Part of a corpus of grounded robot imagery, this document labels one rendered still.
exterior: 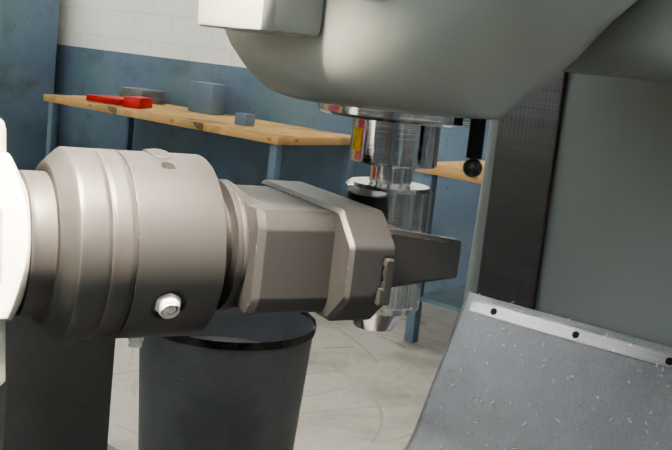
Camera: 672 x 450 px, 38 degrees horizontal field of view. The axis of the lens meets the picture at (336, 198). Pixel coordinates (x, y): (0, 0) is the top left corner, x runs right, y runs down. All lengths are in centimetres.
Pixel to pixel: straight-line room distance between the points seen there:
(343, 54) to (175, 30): 666
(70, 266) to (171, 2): 673
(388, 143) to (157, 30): 675
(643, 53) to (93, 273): 32
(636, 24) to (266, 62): 21
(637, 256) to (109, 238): 54
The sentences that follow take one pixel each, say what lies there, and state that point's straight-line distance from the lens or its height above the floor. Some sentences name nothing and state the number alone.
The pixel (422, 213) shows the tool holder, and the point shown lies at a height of 126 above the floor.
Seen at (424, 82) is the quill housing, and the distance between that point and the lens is 43.
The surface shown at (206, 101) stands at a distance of 631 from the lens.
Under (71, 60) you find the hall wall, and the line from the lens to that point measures 802.
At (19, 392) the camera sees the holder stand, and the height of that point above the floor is 106.
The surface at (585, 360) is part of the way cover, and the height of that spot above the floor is 110.
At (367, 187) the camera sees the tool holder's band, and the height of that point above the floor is 127.
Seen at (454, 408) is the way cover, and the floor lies 103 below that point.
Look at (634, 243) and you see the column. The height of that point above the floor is 120.
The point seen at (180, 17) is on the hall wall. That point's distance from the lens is 705.
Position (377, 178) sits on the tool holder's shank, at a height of 127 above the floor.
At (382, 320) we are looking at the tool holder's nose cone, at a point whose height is 120.
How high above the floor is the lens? 133
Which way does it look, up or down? 8 degrees down
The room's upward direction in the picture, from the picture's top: 6 degrees clockwise
